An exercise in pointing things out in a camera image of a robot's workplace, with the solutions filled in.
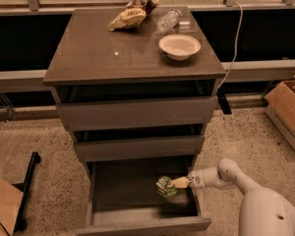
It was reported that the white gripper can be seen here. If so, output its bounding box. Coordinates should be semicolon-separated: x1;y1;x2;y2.
170;170;206;189

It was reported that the green jalapeno chip bag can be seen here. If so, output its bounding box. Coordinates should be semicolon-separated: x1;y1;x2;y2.
155;176;186;198

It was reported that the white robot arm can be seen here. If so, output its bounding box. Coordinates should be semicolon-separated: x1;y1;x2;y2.
170;158;295;236

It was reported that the grey open bottom drawer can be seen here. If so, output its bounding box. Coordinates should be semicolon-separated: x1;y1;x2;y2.
77;156;211;236

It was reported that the grey drawer cabinet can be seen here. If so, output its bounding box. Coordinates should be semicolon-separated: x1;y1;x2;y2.
42;6;227;174

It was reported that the grey middle drawer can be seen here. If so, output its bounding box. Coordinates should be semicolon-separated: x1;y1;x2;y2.
74;135;205;162

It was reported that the grey top drawer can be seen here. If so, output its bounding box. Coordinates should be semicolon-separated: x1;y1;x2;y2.
57;97;216;131

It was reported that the yellow brown chip bag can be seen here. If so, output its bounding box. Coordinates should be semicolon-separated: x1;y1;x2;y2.
107;0;159;30

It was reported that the cardboard box right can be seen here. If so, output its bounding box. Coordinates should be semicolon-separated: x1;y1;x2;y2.
265;80;295;150

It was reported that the cardboard box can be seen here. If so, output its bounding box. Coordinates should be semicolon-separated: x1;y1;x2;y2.
0;178;23;236
265;80;295;150

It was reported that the white paper bowl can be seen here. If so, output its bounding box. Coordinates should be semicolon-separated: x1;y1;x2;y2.
158;34;201;61

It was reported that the cardboard box left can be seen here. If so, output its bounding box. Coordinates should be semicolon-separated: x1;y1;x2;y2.
0;178;23;236

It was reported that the white power cable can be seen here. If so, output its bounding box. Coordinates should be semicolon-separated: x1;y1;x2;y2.
215;3;245;90

